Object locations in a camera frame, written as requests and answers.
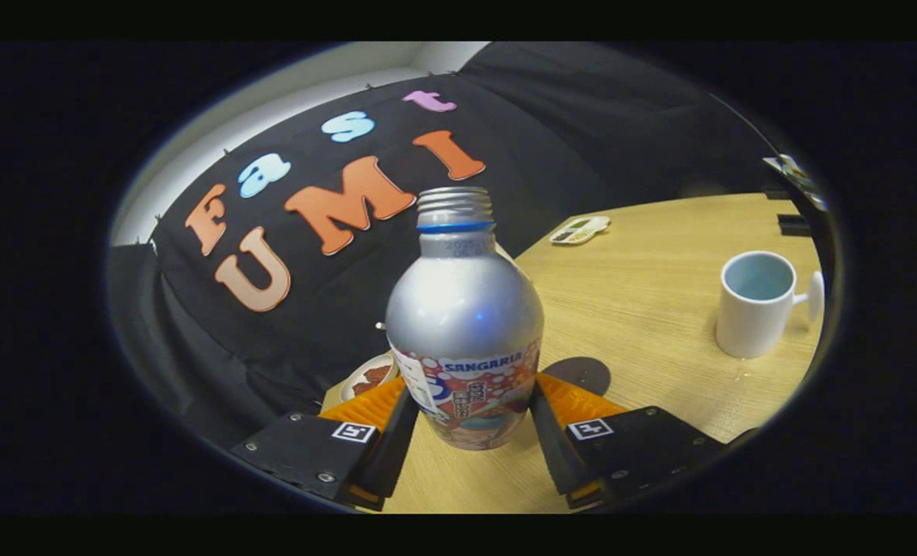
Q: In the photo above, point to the white round plate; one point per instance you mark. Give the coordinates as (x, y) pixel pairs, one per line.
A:
(350, 384)

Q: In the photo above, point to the wooden table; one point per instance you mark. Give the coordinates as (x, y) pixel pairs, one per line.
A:
(643, 309)

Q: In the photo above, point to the dark brown round coaster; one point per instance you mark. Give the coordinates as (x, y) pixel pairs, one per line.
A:
(582, 372)

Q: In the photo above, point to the silver bottle with colourful label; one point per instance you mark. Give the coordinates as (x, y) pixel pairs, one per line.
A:
(464, 309)

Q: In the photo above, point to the white toaster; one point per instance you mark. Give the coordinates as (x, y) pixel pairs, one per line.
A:
(504, 251)

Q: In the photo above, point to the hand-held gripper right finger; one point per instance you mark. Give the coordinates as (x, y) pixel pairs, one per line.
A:
(551, 448)

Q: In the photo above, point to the black backdrop cloth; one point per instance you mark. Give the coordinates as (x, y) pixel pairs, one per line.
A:
(582, 116)

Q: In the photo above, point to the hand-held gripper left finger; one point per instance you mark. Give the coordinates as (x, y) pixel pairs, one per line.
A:
(396, 448)

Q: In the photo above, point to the brown food pieces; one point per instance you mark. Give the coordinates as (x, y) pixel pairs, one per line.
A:
(373, 378)

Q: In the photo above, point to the small white tray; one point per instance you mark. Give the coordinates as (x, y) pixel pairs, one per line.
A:
(579, 230)

